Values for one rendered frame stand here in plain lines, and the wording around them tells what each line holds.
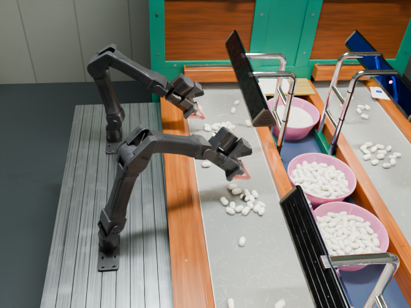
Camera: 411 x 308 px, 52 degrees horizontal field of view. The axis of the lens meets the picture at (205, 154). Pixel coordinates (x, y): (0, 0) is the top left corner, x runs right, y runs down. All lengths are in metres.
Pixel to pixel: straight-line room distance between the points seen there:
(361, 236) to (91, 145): 1.17
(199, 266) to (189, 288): 0.08
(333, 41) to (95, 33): 1.96
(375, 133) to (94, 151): 1.28
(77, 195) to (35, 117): 1.75
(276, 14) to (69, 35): 1.93
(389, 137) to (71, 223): 1.42
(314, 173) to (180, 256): 0.68
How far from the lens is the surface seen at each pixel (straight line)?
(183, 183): 1.58
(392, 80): 1.76
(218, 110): 2.01
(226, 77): 2.13
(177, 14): 2.04
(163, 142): 1.26
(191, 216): 1.46
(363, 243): 1.57
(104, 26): 3.51
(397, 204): 1.75
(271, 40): 2.17
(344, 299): 0.93
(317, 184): 1.71
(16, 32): 3.63
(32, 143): 3.13
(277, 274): 1.39
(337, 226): 1.57
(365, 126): 2.10
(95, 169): 1.80
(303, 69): 2.29
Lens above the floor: 1.86
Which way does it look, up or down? 40 degrees down
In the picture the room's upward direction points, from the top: 4 degrees clockwise
